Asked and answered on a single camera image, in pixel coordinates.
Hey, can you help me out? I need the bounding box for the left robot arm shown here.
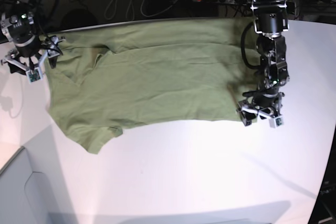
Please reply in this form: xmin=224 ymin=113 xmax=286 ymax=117
xmin=1 ymin=0 xmax=289 ymax=125

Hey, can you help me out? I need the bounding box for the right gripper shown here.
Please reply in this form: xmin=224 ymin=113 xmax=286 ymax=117
xmin=1 ymin=35 xmax=65 ymax=72

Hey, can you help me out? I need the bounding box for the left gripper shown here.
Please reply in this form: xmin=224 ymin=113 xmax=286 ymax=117
xmin=236 ymin=91 xmax=285 ymax=119

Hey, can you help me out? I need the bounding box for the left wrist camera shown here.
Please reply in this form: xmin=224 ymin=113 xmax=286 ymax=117
xmin=269 ymin=115 xmax=284 ymax=129

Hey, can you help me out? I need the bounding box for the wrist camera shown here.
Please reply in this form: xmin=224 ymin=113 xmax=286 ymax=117
xmin=26 ymin=67 xmax=43 ymax=84
xmin=269 ymin=115 xmax=284 ymax=129

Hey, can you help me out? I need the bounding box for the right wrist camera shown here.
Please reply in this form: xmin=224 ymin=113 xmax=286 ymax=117
xmin=26 ymin=67 xmax=43 ymax=84

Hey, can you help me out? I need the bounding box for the green T-shirt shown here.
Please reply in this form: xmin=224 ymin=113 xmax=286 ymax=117
xmin=45 ymin=18 xmax=256 ymax=154

